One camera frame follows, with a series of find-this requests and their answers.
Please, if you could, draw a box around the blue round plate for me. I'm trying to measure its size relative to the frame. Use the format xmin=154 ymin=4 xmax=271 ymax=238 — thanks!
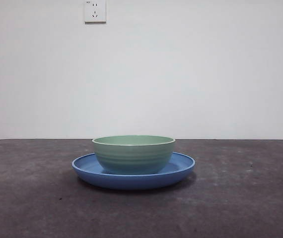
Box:
xmin=71 ymin=151 xmax=196 ymax=191

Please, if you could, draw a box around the dark grey table mat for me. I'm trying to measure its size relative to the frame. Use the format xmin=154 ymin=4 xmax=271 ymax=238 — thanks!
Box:
xmin=0 ymin=138 xmax=283 ymax=238

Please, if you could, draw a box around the white wall power socket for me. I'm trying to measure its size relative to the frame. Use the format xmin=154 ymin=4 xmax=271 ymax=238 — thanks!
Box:
xmin=84 ymin=0 xmax=107 ymax=25

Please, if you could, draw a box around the green ribbed bowl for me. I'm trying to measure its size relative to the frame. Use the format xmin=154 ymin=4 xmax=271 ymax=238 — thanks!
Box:
xmin=91 ymin=134 xmax=176 ymax=175

